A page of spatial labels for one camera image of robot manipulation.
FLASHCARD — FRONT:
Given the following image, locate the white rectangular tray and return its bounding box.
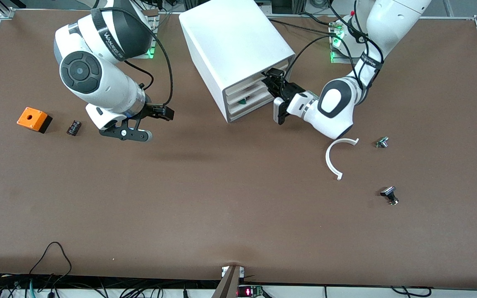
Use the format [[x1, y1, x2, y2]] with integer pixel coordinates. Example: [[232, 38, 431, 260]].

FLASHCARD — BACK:
[[226, 79, 273, 105]]

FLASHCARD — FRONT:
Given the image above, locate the cream cabinet drawer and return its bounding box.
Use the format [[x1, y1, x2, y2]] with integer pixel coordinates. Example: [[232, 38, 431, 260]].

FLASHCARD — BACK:
[[228, 89, 279, 116], [225, 61, 290, 96]]

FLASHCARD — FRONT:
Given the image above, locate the white drawer cabinet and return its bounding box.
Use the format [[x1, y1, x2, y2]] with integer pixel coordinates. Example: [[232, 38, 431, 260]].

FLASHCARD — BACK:
[[179, 0, 296, 123]]

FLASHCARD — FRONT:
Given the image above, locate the orange button box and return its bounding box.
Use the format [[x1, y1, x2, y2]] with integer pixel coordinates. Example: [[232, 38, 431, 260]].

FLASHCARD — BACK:
[[17, 107, 53, 134]]

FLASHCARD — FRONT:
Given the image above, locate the black push button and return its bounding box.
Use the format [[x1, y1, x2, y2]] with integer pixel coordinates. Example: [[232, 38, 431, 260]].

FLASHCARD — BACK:
[[380, 186, 400, 206]]

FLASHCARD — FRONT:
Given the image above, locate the red display circuit board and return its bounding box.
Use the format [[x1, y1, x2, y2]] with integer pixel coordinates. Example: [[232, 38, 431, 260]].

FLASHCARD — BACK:
[[237, 285, 265, 298]]

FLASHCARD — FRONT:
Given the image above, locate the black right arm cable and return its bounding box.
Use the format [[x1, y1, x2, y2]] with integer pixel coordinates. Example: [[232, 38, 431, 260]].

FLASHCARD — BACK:
[[114, 6, 174, 107]]

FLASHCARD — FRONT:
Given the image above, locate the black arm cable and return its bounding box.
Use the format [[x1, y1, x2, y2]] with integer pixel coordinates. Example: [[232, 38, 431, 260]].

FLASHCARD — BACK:
[[285, 0, 385, 89], [114, 6, 174, 107]]

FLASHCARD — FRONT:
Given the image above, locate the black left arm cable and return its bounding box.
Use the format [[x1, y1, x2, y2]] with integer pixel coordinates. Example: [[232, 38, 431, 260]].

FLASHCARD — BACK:
[[285, 0, 385, 89]]

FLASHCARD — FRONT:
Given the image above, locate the long black table cable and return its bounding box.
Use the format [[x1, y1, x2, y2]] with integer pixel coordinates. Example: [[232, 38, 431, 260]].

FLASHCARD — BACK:
[[269, 18, 339, 36]]

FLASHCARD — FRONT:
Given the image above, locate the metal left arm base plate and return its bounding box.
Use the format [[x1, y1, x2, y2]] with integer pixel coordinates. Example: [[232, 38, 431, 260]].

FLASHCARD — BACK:
[[330, 22, 357, 64]]

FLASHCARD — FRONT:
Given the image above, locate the white half ring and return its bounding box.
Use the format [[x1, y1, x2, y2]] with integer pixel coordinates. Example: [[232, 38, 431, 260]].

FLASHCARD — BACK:
[[325, 138, 360, 181]]

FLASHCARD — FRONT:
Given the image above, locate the short black table cable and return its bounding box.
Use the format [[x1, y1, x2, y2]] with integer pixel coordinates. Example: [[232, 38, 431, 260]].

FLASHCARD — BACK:
[[298, 12, 332, 26]]

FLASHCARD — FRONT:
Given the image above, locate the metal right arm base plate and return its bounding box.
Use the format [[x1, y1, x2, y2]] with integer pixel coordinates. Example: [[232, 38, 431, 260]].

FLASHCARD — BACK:
[[141, 9, 159, 59]]

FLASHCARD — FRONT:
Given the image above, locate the black looped cable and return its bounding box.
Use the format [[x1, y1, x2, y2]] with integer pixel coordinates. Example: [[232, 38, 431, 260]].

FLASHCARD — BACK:
[[29, 242, 73, 287]]

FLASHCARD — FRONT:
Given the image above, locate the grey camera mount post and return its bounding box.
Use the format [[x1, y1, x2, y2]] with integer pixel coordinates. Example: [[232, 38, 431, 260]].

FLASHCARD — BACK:
[[211, 265, 246, 298]]

